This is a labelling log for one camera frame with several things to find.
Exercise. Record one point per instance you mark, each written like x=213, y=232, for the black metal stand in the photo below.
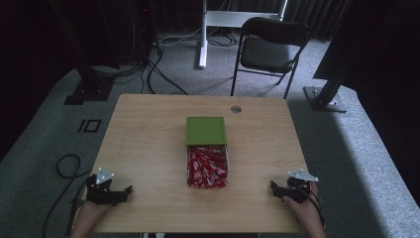
x=325, y=95
x=89, y=76

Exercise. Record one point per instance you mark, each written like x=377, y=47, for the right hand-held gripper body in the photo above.
x=298, y=188

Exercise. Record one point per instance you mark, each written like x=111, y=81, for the grey table grommet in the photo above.
x=236, y=109

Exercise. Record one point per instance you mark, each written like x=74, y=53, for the green box lid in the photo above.
x=206, y=131

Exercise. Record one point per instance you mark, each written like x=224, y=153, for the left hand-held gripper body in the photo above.
x=99, y=193

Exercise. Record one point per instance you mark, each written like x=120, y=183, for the black folding chair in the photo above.
x=269, y=49

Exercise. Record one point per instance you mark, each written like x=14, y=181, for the white open box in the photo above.
x=187, y=158

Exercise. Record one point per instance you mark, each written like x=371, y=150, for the white desk frame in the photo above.
x=211, y=20

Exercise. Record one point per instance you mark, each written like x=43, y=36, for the pile of red snack packets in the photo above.
x=207, y=168

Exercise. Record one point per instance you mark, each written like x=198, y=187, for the person's right hand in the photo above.
x=305, y=210

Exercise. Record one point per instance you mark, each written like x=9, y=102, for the dark curtain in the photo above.
x=317, y=13

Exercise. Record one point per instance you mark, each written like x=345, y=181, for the person's left hand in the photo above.
x=92, y=211

